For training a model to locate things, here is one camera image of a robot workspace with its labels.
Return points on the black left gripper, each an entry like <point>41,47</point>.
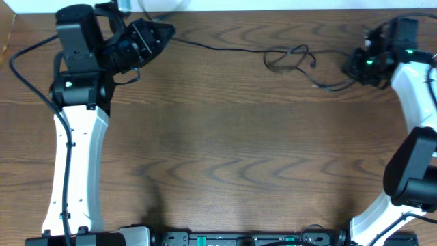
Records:
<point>142,42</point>

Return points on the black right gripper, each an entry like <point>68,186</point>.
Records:
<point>351,67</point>

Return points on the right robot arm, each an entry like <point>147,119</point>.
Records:
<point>409,180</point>

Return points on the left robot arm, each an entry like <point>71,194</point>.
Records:
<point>96,45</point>

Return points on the cardboard box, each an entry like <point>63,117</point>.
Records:
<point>7,20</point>

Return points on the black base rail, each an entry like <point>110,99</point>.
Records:
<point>315,237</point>

